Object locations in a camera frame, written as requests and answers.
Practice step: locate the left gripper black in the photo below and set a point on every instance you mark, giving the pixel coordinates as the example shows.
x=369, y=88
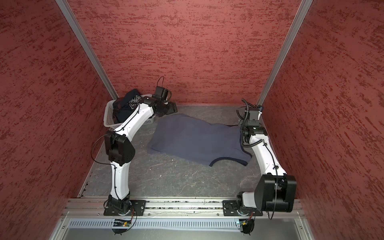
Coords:
x=173, y=109

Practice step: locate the grey blue tank top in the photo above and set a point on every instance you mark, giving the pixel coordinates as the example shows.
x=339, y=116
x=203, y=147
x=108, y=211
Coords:
x=198, y=141

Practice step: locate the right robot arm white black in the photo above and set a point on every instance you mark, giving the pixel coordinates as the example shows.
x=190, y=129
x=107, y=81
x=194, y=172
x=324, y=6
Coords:
x=276, y=190

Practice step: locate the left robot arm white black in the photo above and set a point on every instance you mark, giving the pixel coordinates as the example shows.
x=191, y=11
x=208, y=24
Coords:
x=121, y=151

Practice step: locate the dark navy tank top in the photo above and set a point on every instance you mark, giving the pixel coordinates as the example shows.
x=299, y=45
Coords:
x=125, y=106

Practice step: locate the white plastic laundry basket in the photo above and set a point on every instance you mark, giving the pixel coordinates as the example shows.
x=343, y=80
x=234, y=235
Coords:
x=108, y=115

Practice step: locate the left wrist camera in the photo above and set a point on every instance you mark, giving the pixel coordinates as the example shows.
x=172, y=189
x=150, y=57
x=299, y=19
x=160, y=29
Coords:
x=162, y=94

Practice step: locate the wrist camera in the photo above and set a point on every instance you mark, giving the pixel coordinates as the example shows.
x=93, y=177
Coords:
x=253, y=114
x=162, y=94

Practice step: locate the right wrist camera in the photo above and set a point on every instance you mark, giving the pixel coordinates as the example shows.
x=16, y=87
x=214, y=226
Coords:
x=253, y=114

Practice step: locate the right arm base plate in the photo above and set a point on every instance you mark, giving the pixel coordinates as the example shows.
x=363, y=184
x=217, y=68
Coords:
x=231, y=208

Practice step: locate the right connector board with wires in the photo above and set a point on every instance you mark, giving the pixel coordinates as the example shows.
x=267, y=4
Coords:
x=247, y=226

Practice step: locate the connector board with wires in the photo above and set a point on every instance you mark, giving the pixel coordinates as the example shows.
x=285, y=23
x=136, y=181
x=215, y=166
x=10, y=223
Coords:
x=122, y=223
x=247, y=226

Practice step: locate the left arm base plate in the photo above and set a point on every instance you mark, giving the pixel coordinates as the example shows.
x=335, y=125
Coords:
x=138, y=206

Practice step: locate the perforated cable duct strip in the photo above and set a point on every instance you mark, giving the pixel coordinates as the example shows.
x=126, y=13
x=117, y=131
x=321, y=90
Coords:
x=167, y=224

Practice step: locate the left connector board with wires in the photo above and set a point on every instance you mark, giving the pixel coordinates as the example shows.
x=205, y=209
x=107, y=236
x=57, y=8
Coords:
x=122, y=223

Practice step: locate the aluminium front rail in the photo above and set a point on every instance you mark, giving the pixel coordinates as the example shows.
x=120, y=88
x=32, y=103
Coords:
x=93, y=207

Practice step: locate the right corner aluminium post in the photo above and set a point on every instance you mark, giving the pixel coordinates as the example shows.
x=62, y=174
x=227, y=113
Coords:
x=290, y=37

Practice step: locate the corner aluminium post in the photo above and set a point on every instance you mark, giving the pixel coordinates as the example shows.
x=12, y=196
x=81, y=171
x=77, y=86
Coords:
x=290, y=37
x=80, y=35

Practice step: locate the left corner aluminium post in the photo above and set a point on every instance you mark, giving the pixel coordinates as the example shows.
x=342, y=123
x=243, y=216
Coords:
x=80, y=35

